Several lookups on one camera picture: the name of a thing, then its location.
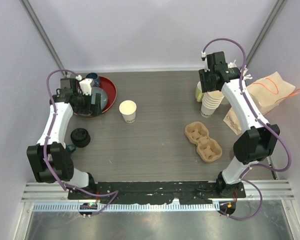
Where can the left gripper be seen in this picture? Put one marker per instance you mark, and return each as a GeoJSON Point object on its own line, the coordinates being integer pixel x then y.
{"type": "Point", "coordinates": [93, 109]}

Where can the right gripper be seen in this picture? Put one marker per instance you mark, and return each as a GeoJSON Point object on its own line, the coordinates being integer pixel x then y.
{"type": "Point", "coordinates": [202, 74]}

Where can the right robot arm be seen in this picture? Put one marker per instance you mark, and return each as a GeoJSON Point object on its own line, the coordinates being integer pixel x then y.
{"type": "Point", "coordinates": [258, 137]}

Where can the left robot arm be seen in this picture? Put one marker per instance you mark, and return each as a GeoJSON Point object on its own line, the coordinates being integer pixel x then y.
{"type": "Point", "coordinates": [49, 159]}

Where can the bundle of wrapped straws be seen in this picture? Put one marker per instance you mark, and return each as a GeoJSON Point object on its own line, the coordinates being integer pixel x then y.
{"type": "Point", "coordinates": [246, 75]}

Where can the blue ceramic plate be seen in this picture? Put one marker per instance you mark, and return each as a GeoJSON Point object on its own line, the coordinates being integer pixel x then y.
{"type": "Point", "coordinates": [104, 96]}

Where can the stack of paper cups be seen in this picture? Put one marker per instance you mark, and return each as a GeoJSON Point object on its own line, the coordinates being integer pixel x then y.
{"type": "Point", "coordinates": [210, 102]}

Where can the red round tray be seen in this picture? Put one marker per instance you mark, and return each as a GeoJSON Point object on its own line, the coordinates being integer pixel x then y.
{"type": "Point", "coordinates": [111, 90]}

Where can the yellow-green mug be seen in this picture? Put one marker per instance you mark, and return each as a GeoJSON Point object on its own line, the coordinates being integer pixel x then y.
{"type": "Point", "coordinates": [198, 92]}

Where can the stack of black lids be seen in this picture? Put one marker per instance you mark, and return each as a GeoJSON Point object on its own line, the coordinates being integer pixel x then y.
{"type": "Point", "coordinates": [80, 137]}

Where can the dark blue mug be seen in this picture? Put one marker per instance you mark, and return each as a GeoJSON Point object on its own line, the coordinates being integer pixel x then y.
{"type": "Point", "coordinates": [95, 78]}

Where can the teal mug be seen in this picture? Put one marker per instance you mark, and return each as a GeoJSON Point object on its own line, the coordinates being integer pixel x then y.
{"type": "Point", "coordinates": [71, 148]}

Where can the brown paper bag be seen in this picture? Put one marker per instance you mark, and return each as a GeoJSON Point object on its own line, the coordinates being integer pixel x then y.
{"type": "Point", "coordinates": [267, 93]}

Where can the cardboard cup carrier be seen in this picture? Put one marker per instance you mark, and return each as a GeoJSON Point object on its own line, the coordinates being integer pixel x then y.
{"type": "Point", "coordinates": [207, 148]}

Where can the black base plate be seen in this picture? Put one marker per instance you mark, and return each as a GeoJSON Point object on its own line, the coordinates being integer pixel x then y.
{"type": "Point", "coordinates": [158, 192]}

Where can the aluminium rail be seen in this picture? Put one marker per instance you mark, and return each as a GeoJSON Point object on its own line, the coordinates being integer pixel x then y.
{"type": "Point", "coordinates": [52, 198]}

